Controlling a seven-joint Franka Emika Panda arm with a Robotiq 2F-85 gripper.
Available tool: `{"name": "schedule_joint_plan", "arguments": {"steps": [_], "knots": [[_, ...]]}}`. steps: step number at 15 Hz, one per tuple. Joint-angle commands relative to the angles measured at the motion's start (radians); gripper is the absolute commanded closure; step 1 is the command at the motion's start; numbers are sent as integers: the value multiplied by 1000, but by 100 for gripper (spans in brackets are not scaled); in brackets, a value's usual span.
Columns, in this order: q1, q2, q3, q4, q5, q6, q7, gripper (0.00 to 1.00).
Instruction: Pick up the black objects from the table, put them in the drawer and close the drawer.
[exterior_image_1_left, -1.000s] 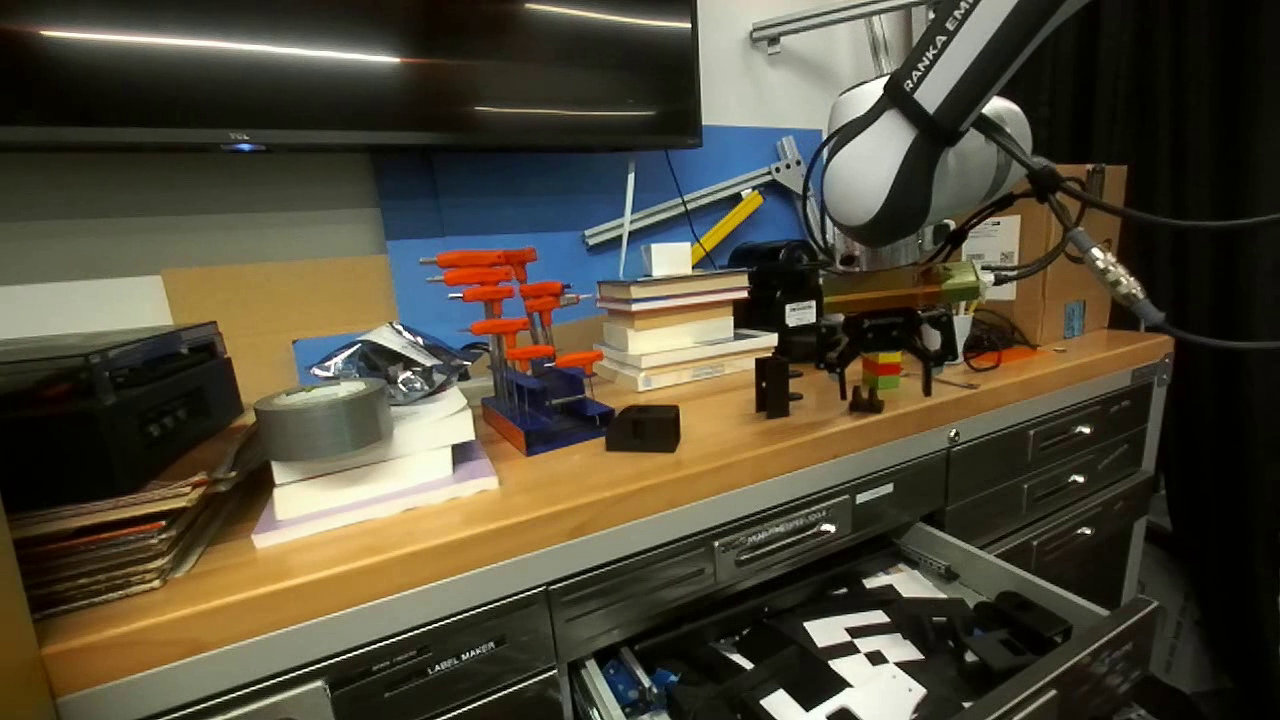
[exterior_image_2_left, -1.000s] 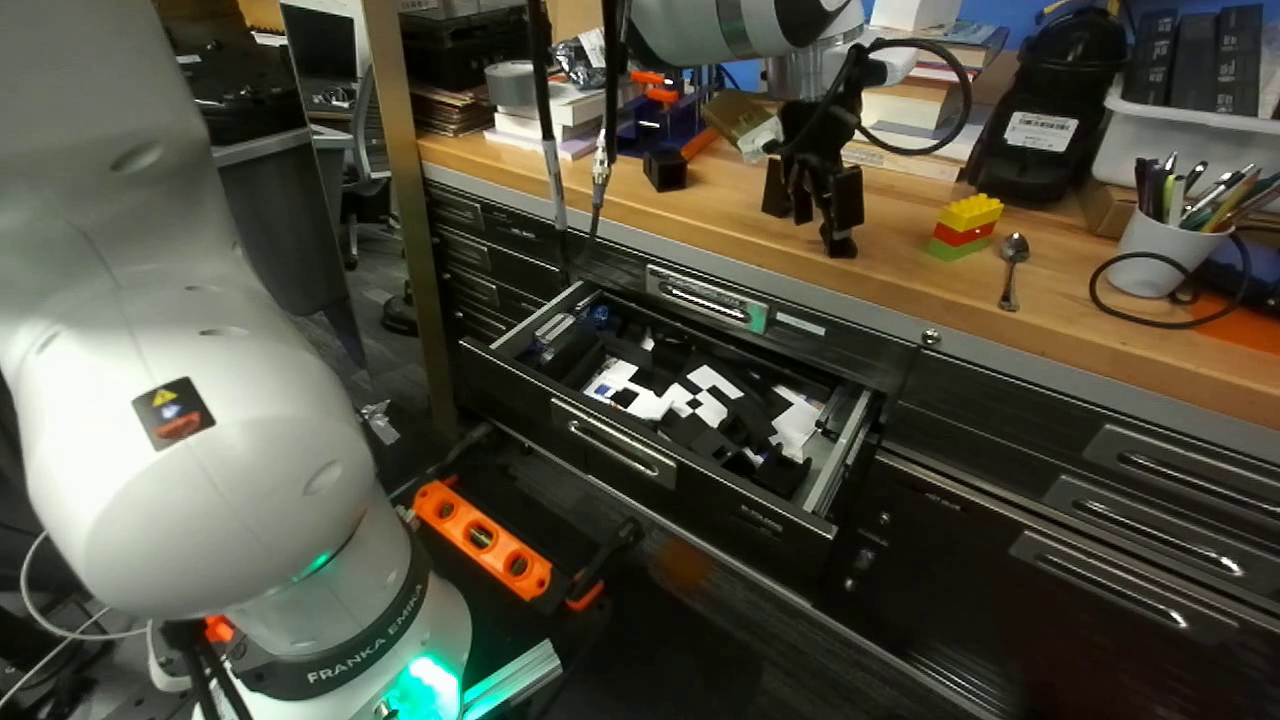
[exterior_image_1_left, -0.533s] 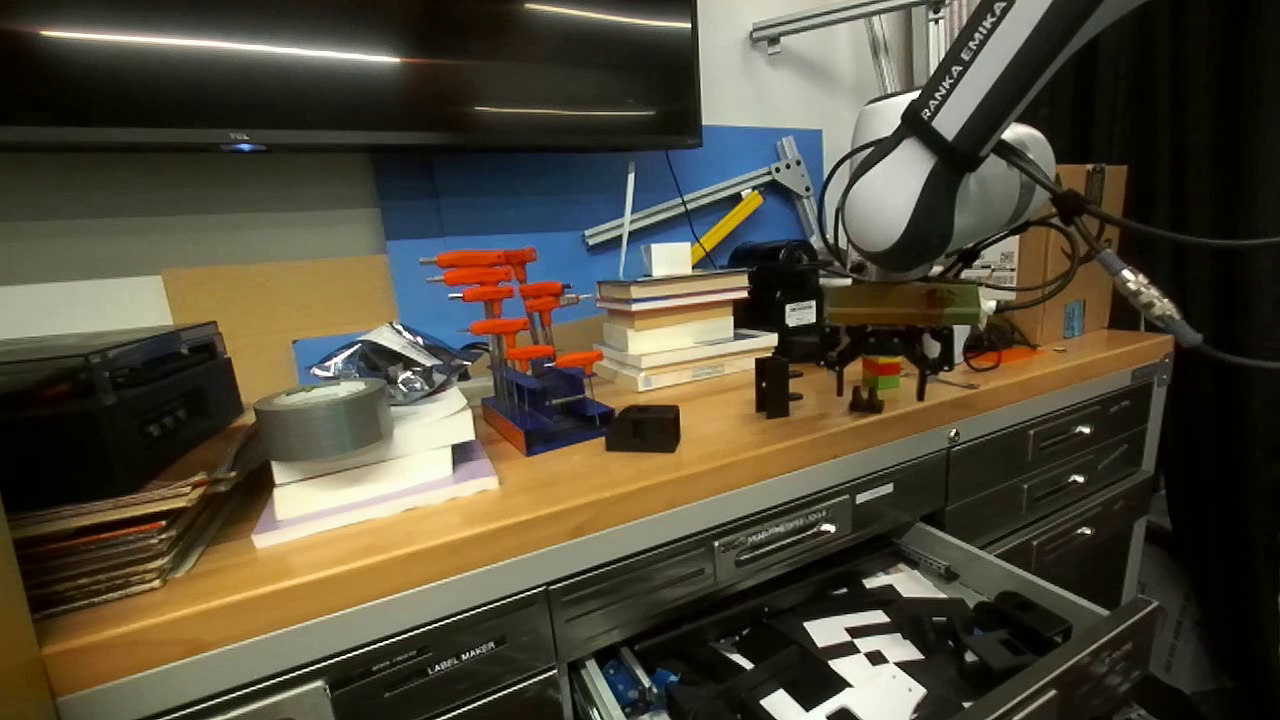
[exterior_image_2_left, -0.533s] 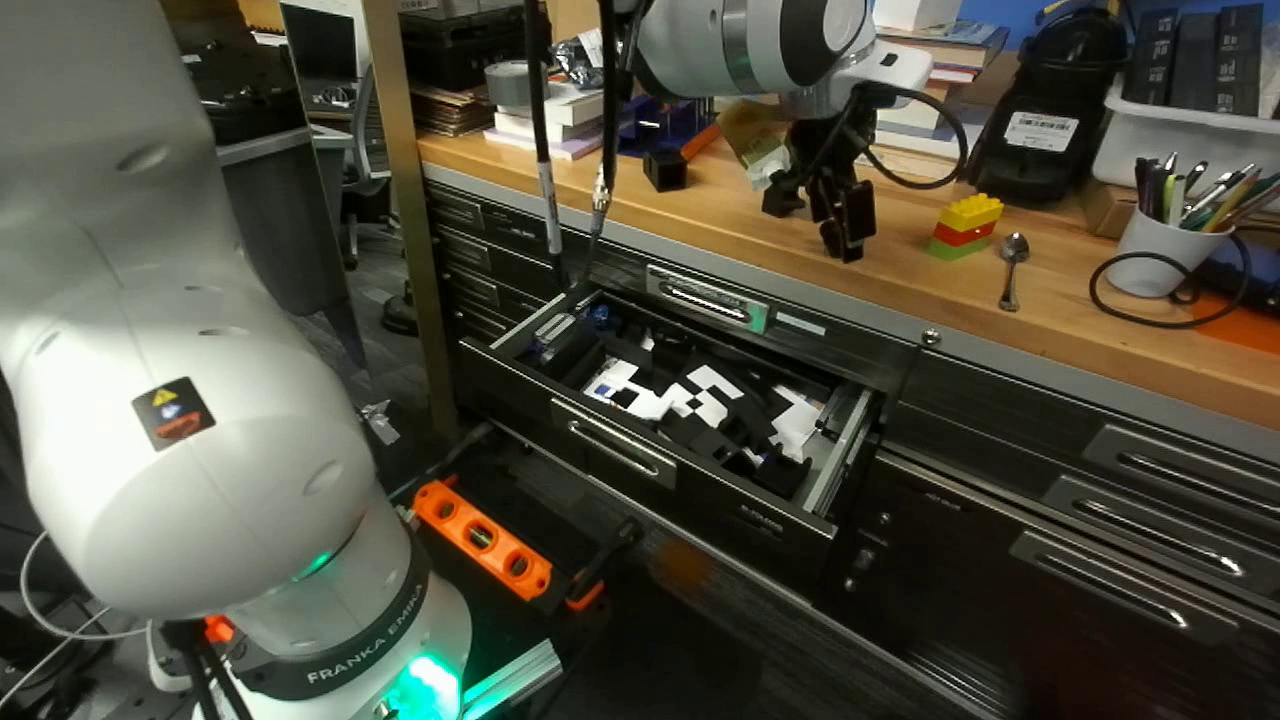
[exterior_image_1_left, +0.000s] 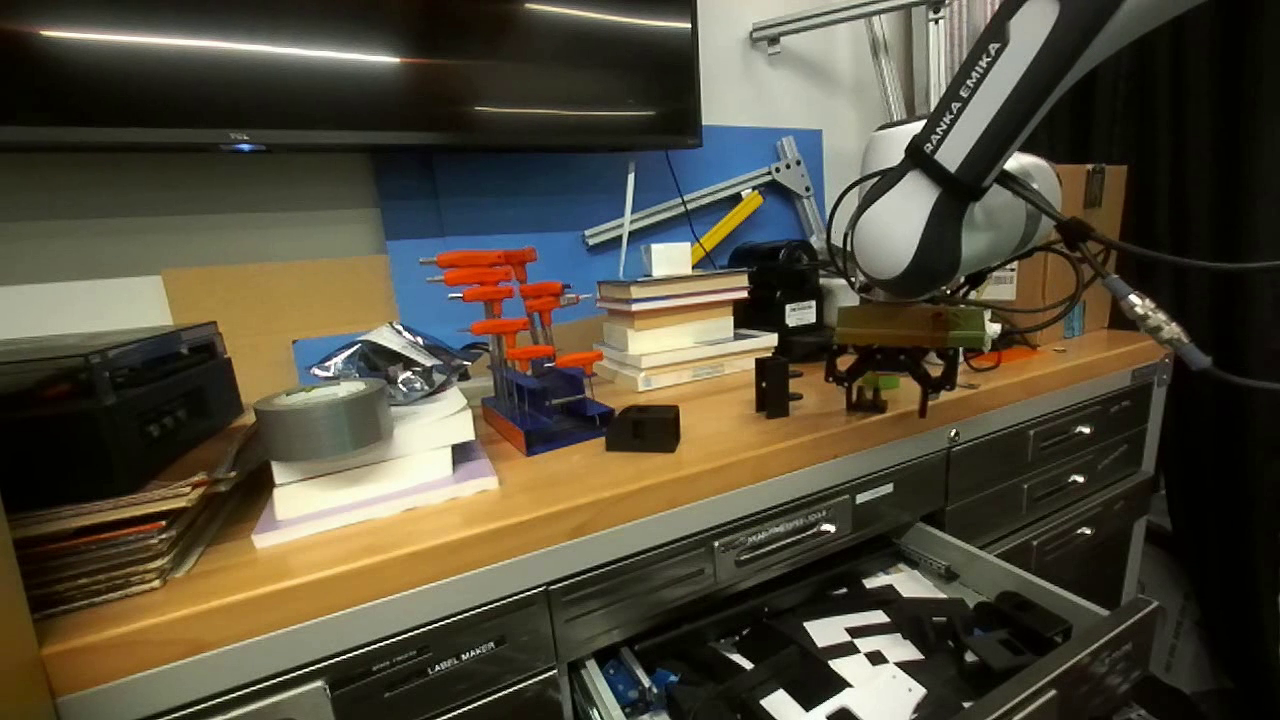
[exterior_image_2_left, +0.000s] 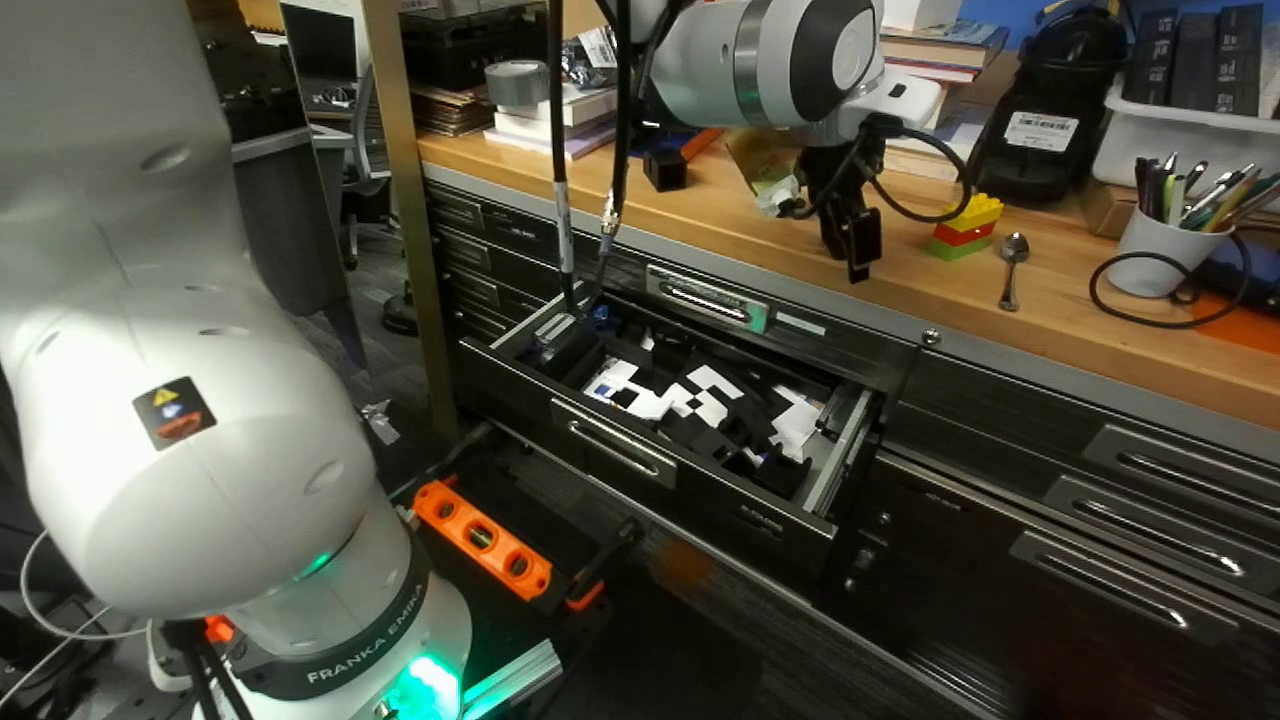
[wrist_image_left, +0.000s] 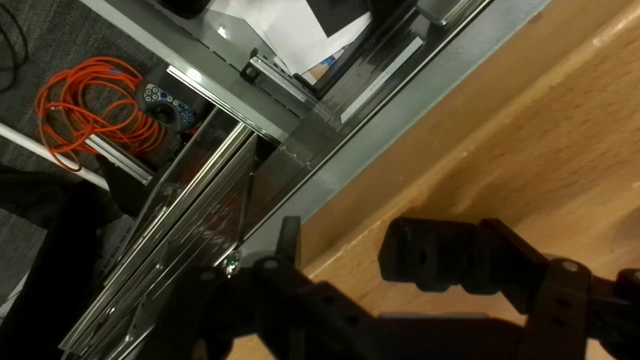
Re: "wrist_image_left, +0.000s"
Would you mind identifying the black wheeled plastic part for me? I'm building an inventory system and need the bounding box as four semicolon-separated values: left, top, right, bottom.
378;216;498;295

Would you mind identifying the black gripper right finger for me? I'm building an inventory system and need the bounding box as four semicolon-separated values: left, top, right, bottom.
480;218;640;360

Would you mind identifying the blue patterned object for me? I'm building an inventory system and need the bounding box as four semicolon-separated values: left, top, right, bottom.
139;82;198;132

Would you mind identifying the thin black floor cable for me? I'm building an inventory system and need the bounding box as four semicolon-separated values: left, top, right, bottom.
0;0;31;96

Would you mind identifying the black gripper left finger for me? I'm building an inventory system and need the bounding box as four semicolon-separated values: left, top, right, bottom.
135;216;375;360

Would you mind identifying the orange cable coil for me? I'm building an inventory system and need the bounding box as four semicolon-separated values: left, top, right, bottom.
33;56;168;174

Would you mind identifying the aluminium extrusion bar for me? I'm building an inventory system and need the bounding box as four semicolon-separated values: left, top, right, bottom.
84;132;156;187

